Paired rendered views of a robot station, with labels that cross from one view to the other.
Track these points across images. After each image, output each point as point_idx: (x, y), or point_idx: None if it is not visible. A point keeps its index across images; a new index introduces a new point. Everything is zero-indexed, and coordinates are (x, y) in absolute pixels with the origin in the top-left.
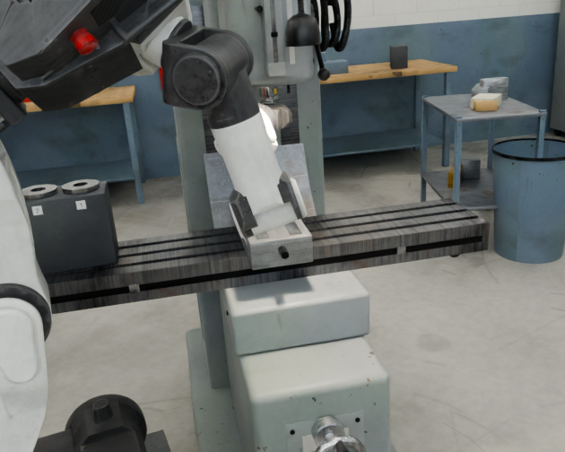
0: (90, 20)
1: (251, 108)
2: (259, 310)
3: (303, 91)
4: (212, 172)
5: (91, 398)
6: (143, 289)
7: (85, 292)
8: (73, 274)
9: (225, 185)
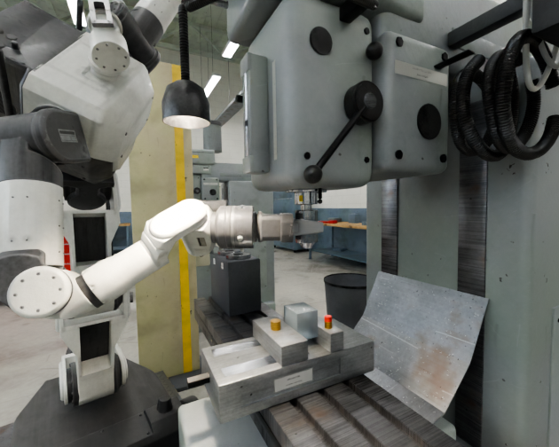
0: (0, 113)
1: None
2: (183, 425)
3: (498, 224)
4: (377, 291)
5: (194, 396)
6: (213, 342)
7: (203, 323)
8: (212, 309)
9: (380, 308)
